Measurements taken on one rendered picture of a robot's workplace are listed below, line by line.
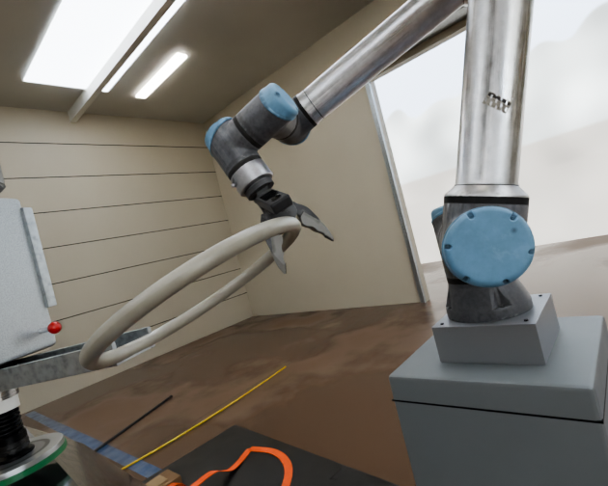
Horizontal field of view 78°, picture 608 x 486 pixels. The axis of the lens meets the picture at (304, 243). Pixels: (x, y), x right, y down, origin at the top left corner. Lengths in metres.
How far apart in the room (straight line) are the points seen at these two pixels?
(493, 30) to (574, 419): 0.69
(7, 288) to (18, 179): 5.26
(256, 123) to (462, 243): 0.49
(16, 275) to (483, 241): 1.12
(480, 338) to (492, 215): 0.32
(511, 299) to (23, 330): 1.19
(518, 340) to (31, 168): 6.25
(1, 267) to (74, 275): 5.09
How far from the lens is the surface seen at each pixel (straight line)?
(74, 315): 6.25
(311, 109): 0.97
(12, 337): 1.20
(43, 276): 1.26
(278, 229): 0.65
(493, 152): 0.77
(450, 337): 0.95
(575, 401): 0.85
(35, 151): 6.62
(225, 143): 0.88
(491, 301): 0.93
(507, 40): 0.81
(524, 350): 0.92
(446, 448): 0.99
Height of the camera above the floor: 1.21
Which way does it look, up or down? level
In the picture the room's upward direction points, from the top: 14 degrees counter-clockwise
